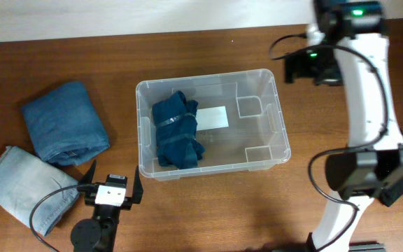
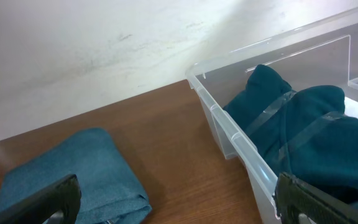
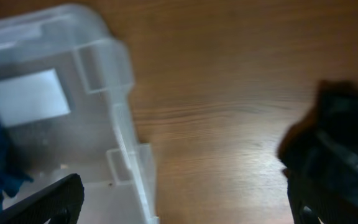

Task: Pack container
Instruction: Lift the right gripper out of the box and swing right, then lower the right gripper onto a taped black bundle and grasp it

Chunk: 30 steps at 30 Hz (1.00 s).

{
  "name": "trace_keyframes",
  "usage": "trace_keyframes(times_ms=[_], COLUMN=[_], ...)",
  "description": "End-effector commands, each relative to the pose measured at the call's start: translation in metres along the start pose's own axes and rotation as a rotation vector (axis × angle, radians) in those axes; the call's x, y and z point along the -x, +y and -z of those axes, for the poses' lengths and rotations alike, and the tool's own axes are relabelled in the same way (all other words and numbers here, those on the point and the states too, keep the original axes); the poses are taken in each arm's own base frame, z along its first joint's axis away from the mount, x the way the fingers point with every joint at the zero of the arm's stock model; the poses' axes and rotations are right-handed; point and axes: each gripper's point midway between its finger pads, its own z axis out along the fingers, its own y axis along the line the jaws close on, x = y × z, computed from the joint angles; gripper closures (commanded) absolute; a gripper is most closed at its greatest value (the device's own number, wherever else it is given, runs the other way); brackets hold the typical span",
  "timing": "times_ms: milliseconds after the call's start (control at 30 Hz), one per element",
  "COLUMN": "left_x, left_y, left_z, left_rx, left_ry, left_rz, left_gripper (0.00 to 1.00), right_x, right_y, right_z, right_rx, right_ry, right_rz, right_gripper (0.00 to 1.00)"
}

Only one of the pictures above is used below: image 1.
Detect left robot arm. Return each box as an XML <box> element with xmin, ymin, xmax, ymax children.
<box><xmin>70</xmin><ymin>162</ymin><xmax>143</xmax><ymax>251</ymax></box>

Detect clear plastic storage bin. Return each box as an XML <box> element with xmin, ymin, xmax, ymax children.
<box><xmin>136</xmin><ymin>69</ymin><xmax>291</xmax><ymax>181</ymax></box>

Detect teal garment with tape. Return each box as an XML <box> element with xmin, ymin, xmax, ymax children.
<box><xmin>152</xmin><ymin>90</ymin><xmax>205</xmax><ymax>169</ymax></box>

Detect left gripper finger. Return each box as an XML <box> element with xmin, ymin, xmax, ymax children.
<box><xmin>131</xmin><ymin>167</ymin><xmax>143</xmax><ymax>204</ymax></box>
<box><xmin>78</xmin><ymin>160</ymin><xmax>97</xmax><ymax>185</ymax></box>

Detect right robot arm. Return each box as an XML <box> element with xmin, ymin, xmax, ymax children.
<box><xmin>283</xmin><ymin>0</ymin><xmax>403</xmax><ymax>251</ymax></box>

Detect black garment large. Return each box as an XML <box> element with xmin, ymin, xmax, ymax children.
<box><xmin>376</xmin><ymin>132</ymin><xmax>403</xmax><ymax>207</ymax></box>

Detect dark blue jeans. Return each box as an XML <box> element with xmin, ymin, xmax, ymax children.
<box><xmin>22</xmin><ymin>81</ymin><xmax>110</xmax><ymax>166</ymax></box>

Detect white label in bin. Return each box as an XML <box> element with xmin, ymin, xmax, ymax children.
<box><xmin>196</xmin><ymin>106</ymin><xmax>229</xmax><ymax>131</ymax></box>

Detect light blue folded jeans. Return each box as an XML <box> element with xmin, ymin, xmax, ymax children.
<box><xmin>0</xmin><ymin>146</ymin><xmax>78</xmax><ymax>236</ymax></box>

